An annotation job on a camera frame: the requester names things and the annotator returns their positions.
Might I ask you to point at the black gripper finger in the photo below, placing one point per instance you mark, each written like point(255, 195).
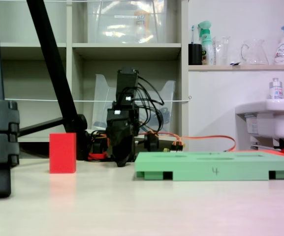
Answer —
point(132, 147)
point(118, 145)

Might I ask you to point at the red square block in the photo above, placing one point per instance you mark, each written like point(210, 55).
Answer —
point(63, 153)

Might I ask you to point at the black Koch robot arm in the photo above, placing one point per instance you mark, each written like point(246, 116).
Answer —
point(127, 81)

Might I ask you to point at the green shape-hole board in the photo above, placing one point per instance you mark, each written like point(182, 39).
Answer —
point(205, 168)

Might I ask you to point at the red black table clamp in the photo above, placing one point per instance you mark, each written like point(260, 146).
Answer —
point(151, 142)
point(98, 156)

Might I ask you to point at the clear plastic file holder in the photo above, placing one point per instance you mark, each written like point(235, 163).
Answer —
point(100, 98)

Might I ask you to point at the beige shelf unit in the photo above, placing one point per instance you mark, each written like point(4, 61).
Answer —
point(127, 50)

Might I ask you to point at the black tripod brace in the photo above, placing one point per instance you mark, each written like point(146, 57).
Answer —
point(41, 126)

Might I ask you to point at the orange labelled bottle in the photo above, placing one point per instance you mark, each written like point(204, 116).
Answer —
point(141, 27)

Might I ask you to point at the clear plastic storage box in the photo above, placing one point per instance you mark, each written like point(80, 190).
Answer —
point(122, 22)

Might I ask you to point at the black cup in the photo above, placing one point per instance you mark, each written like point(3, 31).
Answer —
point(195, 54)

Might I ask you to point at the blue white toothbrush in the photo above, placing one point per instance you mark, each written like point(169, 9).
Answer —
point(192, 33)

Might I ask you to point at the green spray bottle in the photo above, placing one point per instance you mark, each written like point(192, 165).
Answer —
point(206, 41)

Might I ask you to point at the glass beaker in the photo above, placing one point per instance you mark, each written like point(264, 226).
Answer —
point(222, 51)

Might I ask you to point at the white sink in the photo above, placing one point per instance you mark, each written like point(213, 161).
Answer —
point(274, 115)

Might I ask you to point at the glass pitcher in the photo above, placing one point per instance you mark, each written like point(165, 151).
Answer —
point(255, 52)

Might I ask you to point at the clear sanitizer bottle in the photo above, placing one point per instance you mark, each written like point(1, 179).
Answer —
point(276, 91)

